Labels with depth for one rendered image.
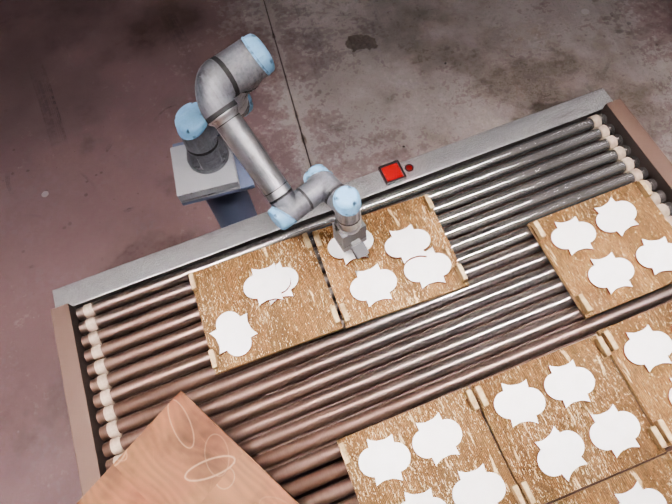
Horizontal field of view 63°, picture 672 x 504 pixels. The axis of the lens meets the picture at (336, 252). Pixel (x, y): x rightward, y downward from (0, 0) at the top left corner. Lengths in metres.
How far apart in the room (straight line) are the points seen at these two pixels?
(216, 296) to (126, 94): 2.13
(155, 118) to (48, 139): 0.64
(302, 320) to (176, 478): 0.56
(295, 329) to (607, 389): 0.92
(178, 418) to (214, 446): 0.13
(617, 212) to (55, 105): 3.15
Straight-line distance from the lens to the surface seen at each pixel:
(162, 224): 3.08
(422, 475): 1.63
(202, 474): 1.58
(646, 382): 1.83
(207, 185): 2.00
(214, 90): 1.49
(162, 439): 1.62
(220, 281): 1.80
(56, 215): 3.38
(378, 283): 1.72
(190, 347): 1.78
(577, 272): 1.86
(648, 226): 2.02
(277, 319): 1.72
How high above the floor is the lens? 2.55
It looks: 66 degrees down
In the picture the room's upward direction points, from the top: 8 degrees counter-clockwise
